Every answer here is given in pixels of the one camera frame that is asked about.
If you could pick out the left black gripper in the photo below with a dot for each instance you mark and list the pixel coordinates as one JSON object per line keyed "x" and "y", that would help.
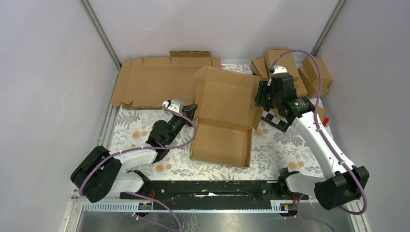
{"x": 190, "y": 110}

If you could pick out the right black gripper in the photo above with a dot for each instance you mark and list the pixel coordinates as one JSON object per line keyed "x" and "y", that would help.
{"x": 264, "y": 86}

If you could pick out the cardboard box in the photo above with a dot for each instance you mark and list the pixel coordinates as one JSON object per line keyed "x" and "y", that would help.
{"x": 259, "y": 68}
{"x": 226, "y": 117}
{"x": 320, "y": 72}
{"x": 287, "y": 60}
{"x": 299, "y": 86}
{"x": 311, "y": 88}

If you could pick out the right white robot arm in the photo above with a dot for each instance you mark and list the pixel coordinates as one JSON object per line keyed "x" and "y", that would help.
{"x": 342, "y": 180}

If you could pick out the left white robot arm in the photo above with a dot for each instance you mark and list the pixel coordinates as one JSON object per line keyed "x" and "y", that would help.
{"x": 102, "y": 172}

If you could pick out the leaning folded cardboard box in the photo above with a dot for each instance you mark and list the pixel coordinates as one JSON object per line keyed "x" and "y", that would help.
{"x": 259, "y": 68}

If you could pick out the folded box on red box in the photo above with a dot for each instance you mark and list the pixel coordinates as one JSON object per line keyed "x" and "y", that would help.
{"x": 322, "y": 113}

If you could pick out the black white checkerboard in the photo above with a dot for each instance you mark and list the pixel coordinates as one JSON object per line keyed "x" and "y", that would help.
{"x": 270, "y": 118}

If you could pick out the stack of flat cardboard sheets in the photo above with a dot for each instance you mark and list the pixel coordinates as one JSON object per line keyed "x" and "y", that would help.
{"x": 145, "y": 82}

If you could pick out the floral patterned table mat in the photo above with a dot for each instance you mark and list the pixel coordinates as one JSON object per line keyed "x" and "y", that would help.
{"x": 271, "y": 150}

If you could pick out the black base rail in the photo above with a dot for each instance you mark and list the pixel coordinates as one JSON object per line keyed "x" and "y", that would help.
{"x": 256, "y": 195}

